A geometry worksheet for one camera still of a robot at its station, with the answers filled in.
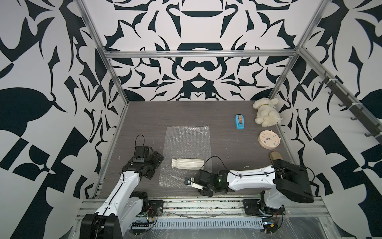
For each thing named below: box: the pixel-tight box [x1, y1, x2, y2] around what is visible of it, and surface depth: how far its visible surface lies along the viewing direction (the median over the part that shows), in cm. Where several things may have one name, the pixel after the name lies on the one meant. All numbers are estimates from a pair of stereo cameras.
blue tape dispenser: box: [235, 114, 245, 129], surface depth 107 cm
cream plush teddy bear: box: [252, 97, 284, 128], surface depth 106 cm
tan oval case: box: [269, 150, 284, 165], surface depth 92 cm
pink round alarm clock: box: [258, 129, 282, 150], surface depth 98 cm
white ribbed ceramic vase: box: [171, 157, 205, 170], surface depth 86 cm
